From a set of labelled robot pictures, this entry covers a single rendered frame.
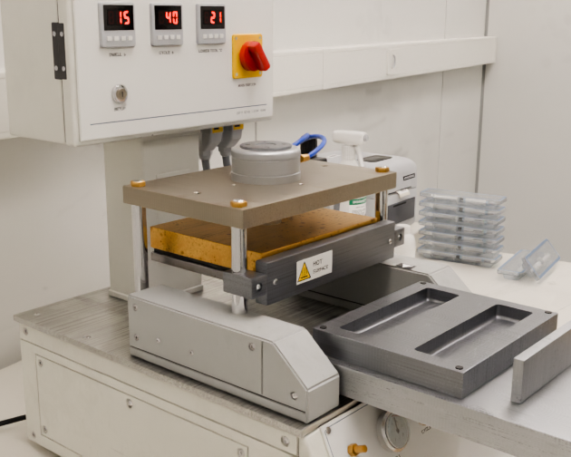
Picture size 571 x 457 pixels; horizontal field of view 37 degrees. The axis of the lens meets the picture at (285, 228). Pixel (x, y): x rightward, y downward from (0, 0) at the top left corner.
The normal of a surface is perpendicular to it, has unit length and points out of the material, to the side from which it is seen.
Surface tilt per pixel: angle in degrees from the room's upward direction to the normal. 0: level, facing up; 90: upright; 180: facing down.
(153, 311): 90
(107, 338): 0
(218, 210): 90
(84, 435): 90
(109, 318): 0
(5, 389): 0
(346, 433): 65
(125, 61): 90
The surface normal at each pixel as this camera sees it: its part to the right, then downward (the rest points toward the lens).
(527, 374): 0.76, 0.16
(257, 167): -0.16, 0.24
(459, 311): 0.00, -0.97
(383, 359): -0.65, 0.18
